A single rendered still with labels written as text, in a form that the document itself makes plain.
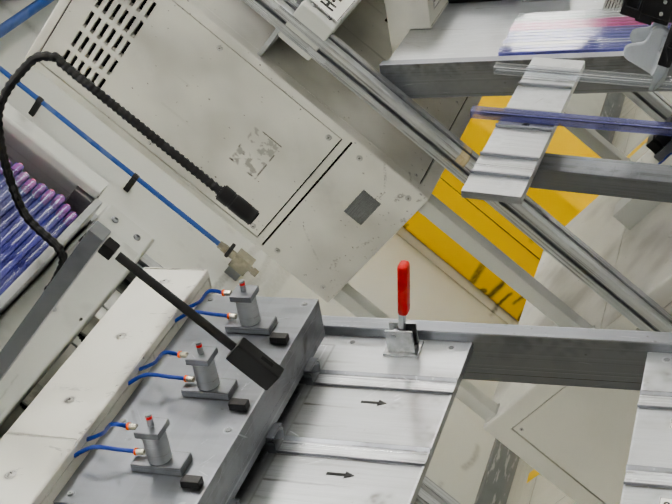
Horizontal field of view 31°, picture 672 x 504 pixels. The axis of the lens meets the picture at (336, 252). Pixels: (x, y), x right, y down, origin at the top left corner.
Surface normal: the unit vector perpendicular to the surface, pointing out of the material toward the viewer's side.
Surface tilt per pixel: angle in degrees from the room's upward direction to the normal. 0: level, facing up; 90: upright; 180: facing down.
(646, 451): 45
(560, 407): 90
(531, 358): 90
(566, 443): 90
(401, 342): 90
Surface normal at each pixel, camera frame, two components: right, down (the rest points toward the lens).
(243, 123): -0.31, 0.51
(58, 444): -0.15, -0.86
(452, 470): 0.55, -0.59
